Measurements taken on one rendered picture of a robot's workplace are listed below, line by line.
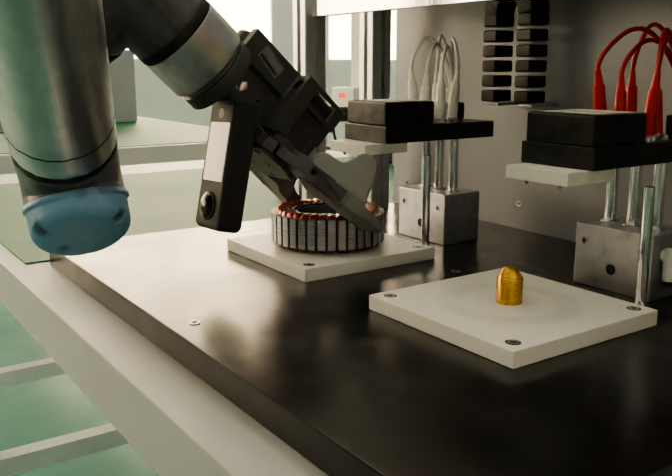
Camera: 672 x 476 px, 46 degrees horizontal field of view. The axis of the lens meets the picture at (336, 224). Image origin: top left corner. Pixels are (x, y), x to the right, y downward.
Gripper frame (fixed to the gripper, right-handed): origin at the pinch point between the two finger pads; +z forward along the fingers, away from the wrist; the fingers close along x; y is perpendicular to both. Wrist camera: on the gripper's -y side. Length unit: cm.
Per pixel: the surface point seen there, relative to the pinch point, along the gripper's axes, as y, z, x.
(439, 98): 16.7, -0.1, -2.2
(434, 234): 6.1, 9.4, -2.3
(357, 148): 6.4, -4.3, -1.8
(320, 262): -5.4, -3.1, -6.3
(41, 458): -52, 35, 90
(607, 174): 9.5, -1.1, -27.2
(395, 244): 1.5, 4.2, -4.4
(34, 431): -58, 55, 142
